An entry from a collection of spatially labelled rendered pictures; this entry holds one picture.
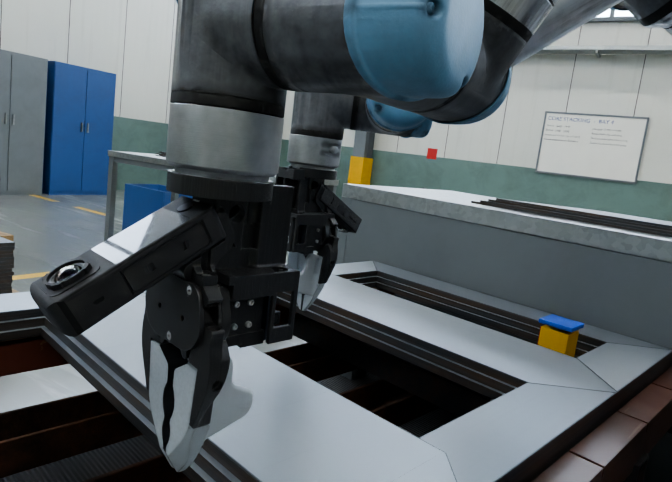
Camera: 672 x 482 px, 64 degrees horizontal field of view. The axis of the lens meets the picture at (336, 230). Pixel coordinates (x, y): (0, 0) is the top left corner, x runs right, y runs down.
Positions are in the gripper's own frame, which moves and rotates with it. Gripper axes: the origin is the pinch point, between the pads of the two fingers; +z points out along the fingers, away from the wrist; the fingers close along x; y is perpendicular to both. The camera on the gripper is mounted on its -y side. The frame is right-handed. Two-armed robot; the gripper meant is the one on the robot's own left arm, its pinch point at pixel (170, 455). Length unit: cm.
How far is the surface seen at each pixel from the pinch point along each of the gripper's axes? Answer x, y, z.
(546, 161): 355, 881, -53
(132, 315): 44.5, 18.3, 5.9
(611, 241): 3, 99, -12
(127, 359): 29.4, 10.7, 5.9
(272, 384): 14.7, 21.9, 5.8
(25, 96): 819, 219, -47
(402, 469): -5.7, 21.0, 5.7
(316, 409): 7.2, 22.2, 5.8
